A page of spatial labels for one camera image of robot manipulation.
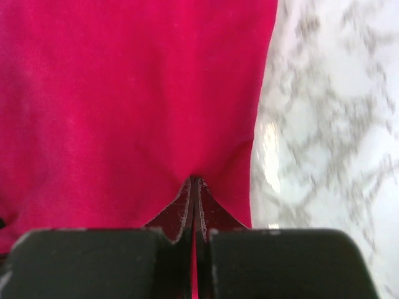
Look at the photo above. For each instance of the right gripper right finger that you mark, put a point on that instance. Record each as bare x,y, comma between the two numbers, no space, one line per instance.
236,262

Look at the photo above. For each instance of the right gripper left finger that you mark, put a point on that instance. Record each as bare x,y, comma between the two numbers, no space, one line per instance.
150,262

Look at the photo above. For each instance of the red t shirt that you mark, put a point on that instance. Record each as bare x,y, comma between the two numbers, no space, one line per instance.
108,107

